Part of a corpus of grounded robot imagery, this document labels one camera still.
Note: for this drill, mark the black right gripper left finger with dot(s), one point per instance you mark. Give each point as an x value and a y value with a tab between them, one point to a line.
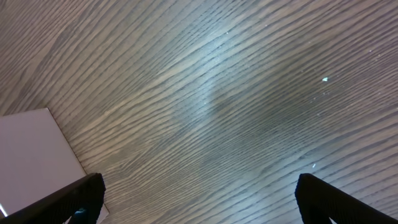
78	202

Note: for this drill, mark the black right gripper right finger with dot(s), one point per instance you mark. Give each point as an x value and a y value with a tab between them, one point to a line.
322	203

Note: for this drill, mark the pink cardboard box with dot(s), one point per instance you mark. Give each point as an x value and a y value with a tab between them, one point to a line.
36	161

